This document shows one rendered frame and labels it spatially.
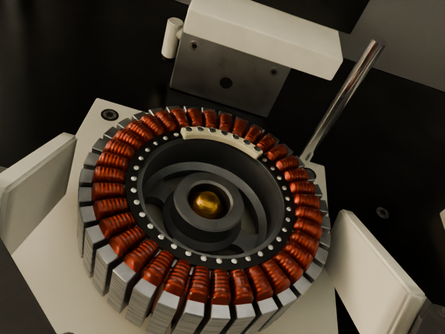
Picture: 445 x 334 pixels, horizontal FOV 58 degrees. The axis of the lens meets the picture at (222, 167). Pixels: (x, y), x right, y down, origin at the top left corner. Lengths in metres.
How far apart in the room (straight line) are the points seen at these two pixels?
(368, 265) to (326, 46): 0.09
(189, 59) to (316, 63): 0.13
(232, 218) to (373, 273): 0.06
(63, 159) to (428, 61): 0.36
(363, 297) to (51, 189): 0.13
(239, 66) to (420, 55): 0.22
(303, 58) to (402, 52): 0.28
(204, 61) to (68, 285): 0.17
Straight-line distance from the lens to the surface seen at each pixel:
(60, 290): 0.18
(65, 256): 0.19
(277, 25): 0.16
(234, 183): 0.21
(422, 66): 0.45
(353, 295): 0.18
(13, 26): 0.33
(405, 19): 0.42
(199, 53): 0.27
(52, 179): 0.17
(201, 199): 0.18
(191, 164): 0.21
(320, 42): 0.16
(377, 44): 0.22
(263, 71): 0.28
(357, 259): 0.18
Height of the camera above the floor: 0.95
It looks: 45 degrees down
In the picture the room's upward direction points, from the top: 23 degrees clockwise
